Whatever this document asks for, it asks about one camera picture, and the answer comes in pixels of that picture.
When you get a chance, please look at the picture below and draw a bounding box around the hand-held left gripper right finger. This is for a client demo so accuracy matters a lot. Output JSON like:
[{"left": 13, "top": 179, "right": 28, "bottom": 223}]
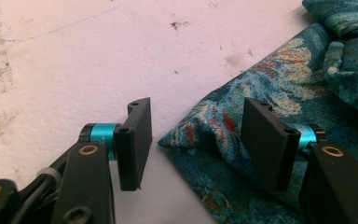
[{"left": 240, "top": 97, "right": 326, "bottom": 192}]

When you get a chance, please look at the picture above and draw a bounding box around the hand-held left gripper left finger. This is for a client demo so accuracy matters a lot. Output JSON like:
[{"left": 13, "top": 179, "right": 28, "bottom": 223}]
[{"left": 79, "top": 97, "right": 154, "bottom": 192}]

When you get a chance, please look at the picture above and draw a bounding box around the teal floral short-sleeved shirt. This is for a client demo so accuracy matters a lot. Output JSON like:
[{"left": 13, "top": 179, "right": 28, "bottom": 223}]
[{"left": 157, "top": 0, "right": 358, "bottom": 224}]

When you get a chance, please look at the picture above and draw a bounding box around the white foam mat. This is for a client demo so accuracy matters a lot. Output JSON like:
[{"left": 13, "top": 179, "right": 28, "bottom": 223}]
[{"left": 0, "top": 0, "right": 312, "bottom": 224}]

